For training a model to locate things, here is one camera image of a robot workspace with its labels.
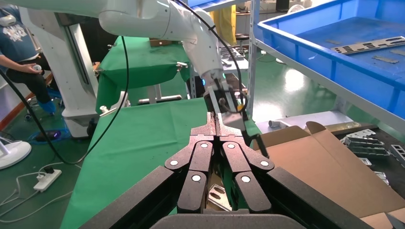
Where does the yellow hanging cloth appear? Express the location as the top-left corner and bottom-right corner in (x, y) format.
(210, 4), (238, 46)

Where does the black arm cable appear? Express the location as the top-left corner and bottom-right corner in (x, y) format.
(172, 0), (247, 111)

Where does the black wood-framed tray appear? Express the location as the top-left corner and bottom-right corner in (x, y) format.
(326, 121), (405, 206)

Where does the white robot torso column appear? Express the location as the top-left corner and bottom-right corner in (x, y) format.
(19, 8), (99, 138)

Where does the silver metal shield plate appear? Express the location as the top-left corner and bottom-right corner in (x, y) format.
(207, 184), (233, 212)
(330, 36), (405, 55)

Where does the seated person blue shirt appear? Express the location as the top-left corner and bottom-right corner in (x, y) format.
(0, 4), (62, 115)

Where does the white power strip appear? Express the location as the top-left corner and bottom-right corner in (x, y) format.
(33, 169), (62, 193)

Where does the green covered table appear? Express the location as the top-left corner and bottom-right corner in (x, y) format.
(95, 35), (192, 110)

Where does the white fan base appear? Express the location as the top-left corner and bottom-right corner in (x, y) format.
(0, 135), (32, 170)

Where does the green table cloth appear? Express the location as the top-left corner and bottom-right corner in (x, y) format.
(60, 98), (263, 229)

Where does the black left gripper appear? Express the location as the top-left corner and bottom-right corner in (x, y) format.
(204, 90), (270, 159)

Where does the black hanging cable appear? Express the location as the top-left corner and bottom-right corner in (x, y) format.
(0, 36), (129, 166)

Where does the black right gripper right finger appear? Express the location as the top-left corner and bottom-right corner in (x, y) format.
(217, 113), (374, 229)

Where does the white pipe fitting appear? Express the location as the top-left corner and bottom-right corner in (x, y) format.
(268, 119), (290, 129)

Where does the black round stool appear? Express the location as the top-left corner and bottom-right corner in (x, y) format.
(234, 33), (251, 54)

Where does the white perforated shelf upright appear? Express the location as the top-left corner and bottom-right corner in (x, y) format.
(246, 0), (262, 117)

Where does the brown cardboard box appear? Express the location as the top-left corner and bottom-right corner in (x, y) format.
(253, 121), (405, 229)

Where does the white floor cable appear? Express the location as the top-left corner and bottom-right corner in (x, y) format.
(0, 163), (74, 223)

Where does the blue plastic tray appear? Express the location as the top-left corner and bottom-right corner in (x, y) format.
(257, 0), (405, 119)

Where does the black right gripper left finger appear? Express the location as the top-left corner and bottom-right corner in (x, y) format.
(79, 112), (219, 229)

